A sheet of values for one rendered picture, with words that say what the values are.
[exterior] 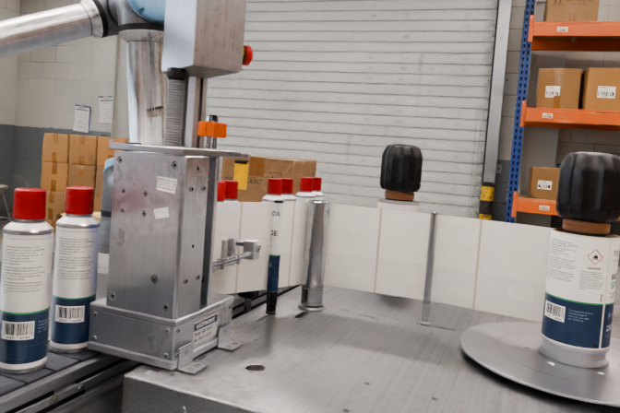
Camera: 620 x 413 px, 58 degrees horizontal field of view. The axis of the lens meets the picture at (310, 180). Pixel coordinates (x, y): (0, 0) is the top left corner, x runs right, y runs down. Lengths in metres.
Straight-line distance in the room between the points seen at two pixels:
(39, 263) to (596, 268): 0.69
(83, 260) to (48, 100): 6.94
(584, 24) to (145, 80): 3.89
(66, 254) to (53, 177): 4.53
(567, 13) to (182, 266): 4.38
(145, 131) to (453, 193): 4.30
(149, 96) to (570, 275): 0.91
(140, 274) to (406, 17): 5.03
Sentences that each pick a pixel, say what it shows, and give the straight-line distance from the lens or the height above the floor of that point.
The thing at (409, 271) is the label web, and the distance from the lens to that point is 0.96.
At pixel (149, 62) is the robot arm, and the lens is 1.30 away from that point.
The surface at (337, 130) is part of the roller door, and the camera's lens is 5.56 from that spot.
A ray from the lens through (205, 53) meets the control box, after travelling 1.03.
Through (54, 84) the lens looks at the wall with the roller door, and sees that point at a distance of 7.61.
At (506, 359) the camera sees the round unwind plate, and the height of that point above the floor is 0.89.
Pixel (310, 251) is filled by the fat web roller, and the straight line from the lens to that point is 0.96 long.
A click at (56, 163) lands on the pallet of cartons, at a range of 5.25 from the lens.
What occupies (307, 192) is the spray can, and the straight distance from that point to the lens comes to 1.39.
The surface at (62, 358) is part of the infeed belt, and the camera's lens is 0.77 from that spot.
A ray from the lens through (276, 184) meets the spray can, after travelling 1.23.
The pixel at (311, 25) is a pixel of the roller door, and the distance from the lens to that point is 5.81.
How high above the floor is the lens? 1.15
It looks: 3 degrees down
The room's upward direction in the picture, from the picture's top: 4 degrees clockwise
